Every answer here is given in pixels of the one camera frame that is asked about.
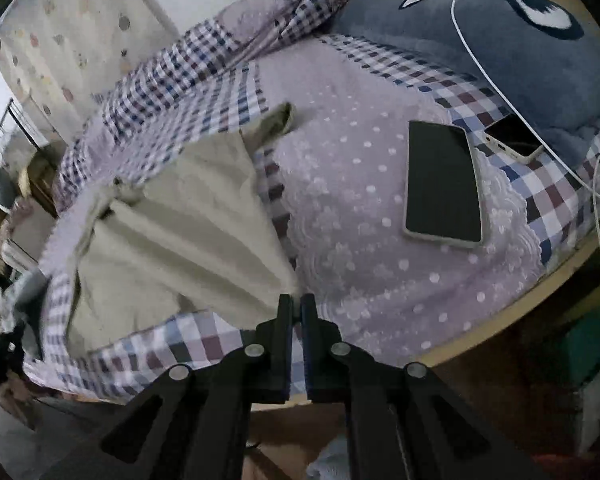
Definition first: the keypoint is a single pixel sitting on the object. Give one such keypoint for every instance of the pineapple print curtain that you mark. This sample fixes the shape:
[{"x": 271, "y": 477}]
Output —
[{"x": 70, "y": 25}]

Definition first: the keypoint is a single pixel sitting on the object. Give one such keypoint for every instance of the smartphone white case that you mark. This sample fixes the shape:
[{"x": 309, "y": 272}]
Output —
[{"x": 512, "y": 137}]

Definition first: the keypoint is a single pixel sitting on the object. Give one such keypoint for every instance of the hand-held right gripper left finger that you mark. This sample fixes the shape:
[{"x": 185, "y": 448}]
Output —
[{"x": 286, "y": 325}]

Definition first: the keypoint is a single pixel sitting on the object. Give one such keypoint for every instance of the black smartphone beige case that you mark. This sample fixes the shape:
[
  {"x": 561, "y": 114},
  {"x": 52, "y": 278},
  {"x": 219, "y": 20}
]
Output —
[{"x": 442, "y": 180}]

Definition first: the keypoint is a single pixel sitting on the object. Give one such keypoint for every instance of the beige garment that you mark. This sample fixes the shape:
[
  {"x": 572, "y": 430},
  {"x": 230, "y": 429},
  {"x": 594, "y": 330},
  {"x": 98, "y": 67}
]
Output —
[{"x": 180, "y": 220}]

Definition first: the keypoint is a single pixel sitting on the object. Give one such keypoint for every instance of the small-check plaid quilt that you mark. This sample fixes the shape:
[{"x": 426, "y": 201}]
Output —
[{"x": 180, "y": 60}]

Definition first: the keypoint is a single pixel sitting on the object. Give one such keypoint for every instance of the blue plush pillow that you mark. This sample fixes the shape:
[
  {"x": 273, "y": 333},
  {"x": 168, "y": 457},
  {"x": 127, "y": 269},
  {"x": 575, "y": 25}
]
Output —
[{"x": 430, "y": 25}]

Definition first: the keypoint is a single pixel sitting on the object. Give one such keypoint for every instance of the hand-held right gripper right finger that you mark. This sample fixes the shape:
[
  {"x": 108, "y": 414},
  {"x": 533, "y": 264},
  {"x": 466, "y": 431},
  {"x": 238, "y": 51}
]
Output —
[{"x": 306, "y": 327}]

